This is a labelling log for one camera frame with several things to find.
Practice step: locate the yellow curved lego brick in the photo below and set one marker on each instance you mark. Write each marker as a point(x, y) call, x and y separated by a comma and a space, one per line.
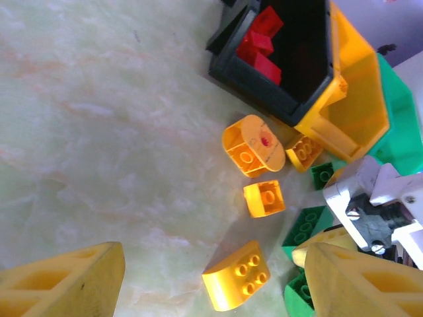
point(224, 284)

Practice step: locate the yellow plastic bin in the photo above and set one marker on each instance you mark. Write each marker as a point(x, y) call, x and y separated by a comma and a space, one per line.
point(357, 99)

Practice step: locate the yellow rectangular lego brick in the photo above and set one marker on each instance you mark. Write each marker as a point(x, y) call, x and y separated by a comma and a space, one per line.
point(302, 155)

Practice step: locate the black plastic bin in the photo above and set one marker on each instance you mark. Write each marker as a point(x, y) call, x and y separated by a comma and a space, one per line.
point(251, 86)

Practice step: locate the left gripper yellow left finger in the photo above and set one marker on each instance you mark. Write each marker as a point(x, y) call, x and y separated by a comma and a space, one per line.
point(66, 290)

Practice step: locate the small yellow lego brick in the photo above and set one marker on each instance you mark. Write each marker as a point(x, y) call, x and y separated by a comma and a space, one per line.
point(254, 198)

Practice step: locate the yellow oval lego block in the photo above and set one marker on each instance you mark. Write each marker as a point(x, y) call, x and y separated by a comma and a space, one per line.
point(261, 148)

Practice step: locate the dark green lego brick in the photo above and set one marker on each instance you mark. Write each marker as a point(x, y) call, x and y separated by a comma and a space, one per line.
point(322, 175)

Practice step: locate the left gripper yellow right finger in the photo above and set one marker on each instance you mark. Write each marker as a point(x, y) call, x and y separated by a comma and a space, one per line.
point(357, 290)

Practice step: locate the red lego brick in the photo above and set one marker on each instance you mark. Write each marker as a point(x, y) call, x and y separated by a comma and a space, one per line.
point(267, 69)
point(257, 44)
point(269, 20)

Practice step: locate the long green lego brick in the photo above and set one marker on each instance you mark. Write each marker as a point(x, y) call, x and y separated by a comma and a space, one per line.
point(305, 224)

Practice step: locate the green plastic bin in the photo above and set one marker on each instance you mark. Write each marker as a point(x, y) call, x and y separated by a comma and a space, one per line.
point(400, 132)

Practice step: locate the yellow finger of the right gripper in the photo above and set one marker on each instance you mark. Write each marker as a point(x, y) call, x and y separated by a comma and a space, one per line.
point(327, 236)

